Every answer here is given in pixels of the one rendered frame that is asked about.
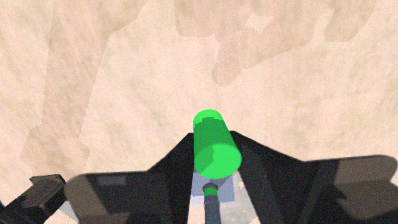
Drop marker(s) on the green translucent cylinder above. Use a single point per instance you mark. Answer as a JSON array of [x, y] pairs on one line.
[[215, 152]]

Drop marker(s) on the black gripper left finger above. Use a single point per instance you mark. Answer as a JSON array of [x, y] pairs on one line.
[[164, 189]]

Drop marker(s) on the grey marker with green band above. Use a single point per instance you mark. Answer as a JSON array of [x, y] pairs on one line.
[[211, 205]]

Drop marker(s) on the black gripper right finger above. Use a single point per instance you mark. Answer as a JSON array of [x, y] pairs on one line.
[[284, 189]]

